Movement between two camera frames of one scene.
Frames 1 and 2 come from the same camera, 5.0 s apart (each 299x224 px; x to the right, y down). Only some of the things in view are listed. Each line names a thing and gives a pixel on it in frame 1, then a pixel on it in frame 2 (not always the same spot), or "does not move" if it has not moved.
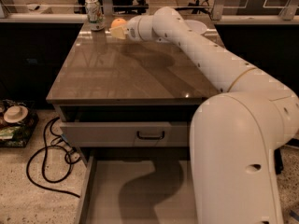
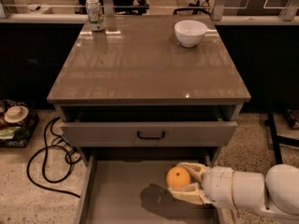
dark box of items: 18,120 does not move
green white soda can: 95,15 does not move
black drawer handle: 150,137 does not move
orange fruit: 118,22 → 177,176
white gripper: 132,29 → 218,184
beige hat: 15,114 does not move
